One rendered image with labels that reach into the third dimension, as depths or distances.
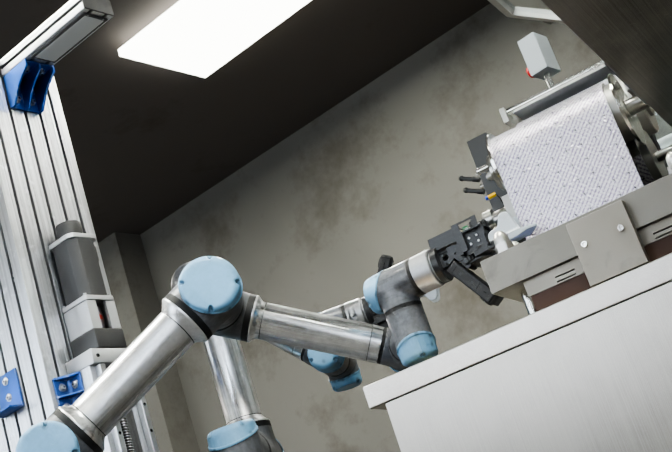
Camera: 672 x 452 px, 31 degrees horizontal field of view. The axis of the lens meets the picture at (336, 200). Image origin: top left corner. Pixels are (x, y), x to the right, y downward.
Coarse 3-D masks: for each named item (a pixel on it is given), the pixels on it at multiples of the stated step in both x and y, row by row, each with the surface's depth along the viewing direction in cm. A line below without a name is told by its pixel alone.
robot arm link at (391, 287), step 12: (396, 264) 233; (408, 264) 230; (372, 276) 235; (384, 276) 232; (396, 276) 230; (408, 276) 229; (372, 288) 232; (384, 288) 231; (396, 288) 230; (408, 288) 229; (372, 300) 232; (384, 300) 231; (396, 300) 229; (408, 300) 229; (420, 300) 232; (384, 312) 232
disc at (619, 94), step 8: (608, 80) 221; (616, 80) 228; (616, 88) 223; (616, 96) 219; (624, 96) 228; (624, 104) 223; (624, 112) 218; (632, 120) 223; (632, 128) 219; (640, 128) 227; (640, 136) 223
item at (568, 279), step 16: (656, 224) 193; (656, 240) 193; (656, 256) 193; (544, 272) 201; (560, 272) 199; (576, 272) 198; (528, 288) 202; (544, 288) 200; (560, 288) 199; (576, 288) 198; (544, 304) 200
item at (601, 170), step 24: (600, 144) 219; (624, 144) 217; (552, 168) 223; (576, 168) 221; (600, 168) 219; (624, 168) 216; (528, 192) 224; (552, 192) 222; (576, 192) 220; (600, 192) 218; (624, 192) 216; (528, 216) 223; (552, 216) 221; (576, 216) 219
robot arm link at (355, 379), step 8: (352, 360) 279; (352, 368) 280; (328, 376) 283; (336, 376) 277; (344, 376) 279; (352, 376) 280; (360, 376) 282; (336, 384) 280; (344, 384) 280; (352, 384) 281
